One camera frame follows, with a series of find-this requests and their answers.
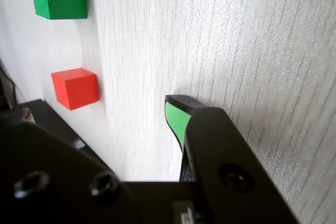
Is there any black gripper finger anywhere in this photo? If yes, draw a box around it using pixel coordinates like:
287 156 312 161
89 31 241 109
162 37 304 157
164 94 301 224
0 107 127 224

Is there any red wooden cube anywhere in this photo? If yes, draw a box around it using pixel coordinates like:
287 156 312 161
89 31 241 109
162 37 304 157
50 68 100 111

